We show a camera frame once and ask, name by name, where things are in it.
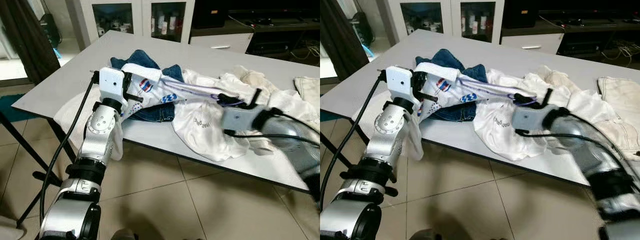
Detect purple plastic hanger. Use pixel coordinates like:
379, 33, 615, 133
162, 80, 247, 108
460, 77, 539, 107

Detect blue denim jeans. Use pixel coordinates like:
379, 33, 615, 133
415, 48, 488, 122
110, 49, 186, 123

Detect cream beige garment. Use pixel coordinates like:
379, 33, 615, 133
537, 65, 583, 93
235, 65, 281, 93

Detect off-white crumpled garment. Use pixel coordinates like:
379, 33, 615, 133
487, 67, 621, 151
182, 67, 321, 132

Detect white folding table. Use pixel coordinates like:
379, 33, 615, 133
320, 28, 640, 188
0, 30, 321, 228

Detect off-white folded garment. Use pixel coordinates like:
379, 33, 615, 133
597, 76, 640, 161
292, 76, 321, 108

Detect white drawer unit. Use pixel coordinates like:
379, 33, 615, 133
190, 32, 256, 55
500, 32, 566, 55

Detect white glass-door cabinet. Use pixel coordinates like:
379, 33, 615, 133
377, 0, 503, 46
67, 0, 196, 48

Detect black media shelf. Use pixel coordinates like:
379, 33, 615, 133
192, 0, 321, 67
502, 0, 640, 68

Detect dark grey curtain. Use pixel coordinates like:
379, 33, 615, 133
0, 0, 61, 83
320, 0, 373, 81

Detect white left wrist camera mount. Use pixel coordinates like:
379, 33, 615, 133
385, 65, 416, 103
97, 66, 127, 105

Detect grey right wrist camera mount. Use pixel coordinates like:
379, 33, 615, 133
511, 104, 551, 132
221, 107, 261, 133

